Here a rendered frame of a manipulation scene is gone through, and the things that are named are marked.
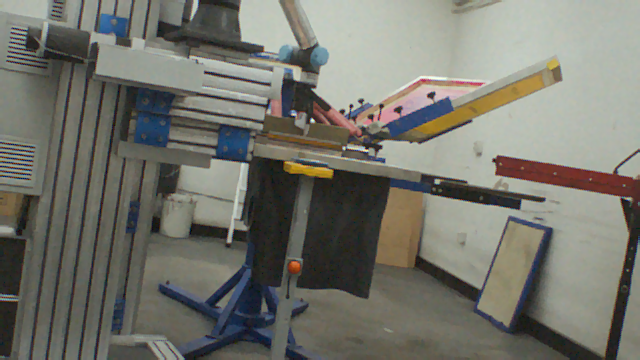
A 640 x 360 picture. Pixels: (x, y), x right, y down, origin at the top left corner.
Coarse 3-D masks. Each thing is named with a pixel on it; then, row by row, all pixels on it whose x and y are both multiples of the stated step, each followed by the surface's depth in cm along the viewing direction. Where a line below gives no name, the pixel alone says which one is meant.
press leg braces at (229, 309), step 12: (240, 276) 404; (228, 288) 412; (240, 288) 382; (264, 288) 388; (216, 300) 420; (276, 300) 383; (228, 312) 371; (264, 312) 428; (276, 312) 380; (216, 324) 367; (216, 336) 361; (288, 336) 372
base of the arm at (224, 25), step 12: (204, 0) 208; (216, 0) 207; (204, 12) 207; (216, 12) 207; (228, 12) 208; (192, 24) 208; (204, 24) 207; (216, 24) 206; (228, 24) 207; (228, 36) 207; (240, 36) 212
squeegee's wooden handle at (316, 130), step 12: (276, 120) 312; (288, 120) 313; (264, 132) 312; (276, 132) 312; (288, 132) 313; (300, 132) 314; (312, 132) 315; (324, 132) 316; (336, 132) 317; (348, 132) 318
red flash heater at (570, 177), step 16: (496, 160) 337; (512, 160) 334; (528, 160) 332; (512, 176) 335; (528, 176) 333; (544, 176) 331; (560, 176) 328; (576, 176) 326; (592, 176) 324; (608, 176) 322; (624, 176) 320; (608, 192) 322; (624, 192) 320
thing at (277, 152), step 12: (264, 156) 248; (276, 156) 249; (288, 156) 249; (300, 156) 250; (312, 156) 251; (324, 156) 252; (336, 156) 329; (336, 168) 253; (348, 168) 254; (360, 168) 254; (372, 168) 255; (384, 168) 256; (396, 168) 257; (408, 168) 265; (408, 180) 258
